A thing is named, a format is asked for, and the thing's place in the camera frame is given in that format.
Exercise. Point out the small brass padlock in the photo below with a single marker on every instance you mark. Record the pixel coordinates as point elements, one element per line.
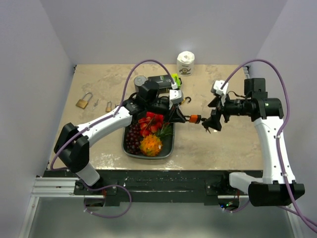
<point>108,107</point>

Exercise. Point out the dark grey fruit tray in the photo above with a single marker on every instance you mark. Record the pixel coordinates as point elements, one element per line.
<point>166,134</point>

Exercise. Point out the large brass padlock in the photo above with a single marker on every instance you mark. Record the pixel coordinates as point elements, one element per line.
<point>83,102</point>

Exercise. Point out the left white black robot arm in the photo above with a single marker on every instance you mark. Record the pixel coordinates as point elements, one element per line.
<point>74,142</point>

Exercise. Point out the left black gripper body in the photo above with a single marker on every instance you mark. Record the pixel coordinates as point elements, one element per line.
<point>168,113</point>

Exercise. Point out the toilet paper roll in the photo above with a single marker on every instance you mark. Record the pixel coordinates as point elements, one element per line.
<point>185,63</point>

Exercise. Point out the red pomegranate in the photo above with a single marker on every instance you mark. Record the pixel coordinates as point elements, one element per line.
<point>155,117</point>

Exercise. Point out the yellow black padlock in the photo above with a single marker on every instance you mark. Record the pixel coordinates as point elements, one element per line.
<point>186,100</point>

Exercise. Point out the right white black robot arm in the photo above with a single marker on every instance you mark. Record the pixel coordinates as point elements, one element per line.
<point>277,186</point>

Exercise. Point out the dark red grape bunch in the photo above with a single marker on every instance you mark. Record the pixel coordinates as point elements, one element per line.
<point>133,139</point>

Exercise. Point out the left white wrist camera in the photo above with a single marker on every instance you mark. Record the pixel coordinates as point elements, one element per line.
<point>175,97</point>

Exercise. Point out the red cherries bunch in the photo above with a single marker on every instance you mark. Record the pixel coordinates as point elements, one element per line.
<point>148,126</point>

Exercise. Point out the black green box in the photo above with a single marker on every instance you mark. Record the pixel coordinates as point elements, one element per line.
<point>167,82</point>

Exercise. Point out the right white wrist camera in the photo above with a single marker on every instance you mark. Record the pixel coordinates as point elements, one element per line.
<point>219,88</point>

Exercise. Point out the tin can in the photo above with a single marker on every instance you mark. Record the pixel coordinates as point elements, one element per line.
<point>139,81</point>

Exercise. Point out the orange dragon fruit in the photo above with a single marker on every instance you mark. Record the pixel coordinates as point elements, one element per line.
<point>151,145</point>

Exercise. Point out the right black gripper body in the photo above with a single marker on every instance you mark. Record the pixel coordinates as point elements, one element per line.
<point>221,108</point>

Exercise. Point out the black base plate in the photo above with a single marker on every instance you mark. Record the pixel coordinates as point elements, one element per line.
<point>154,186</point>

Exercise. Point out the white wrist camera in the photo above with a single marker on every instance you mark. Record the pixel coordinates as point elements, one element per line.
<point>175,97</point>
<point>219,88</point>

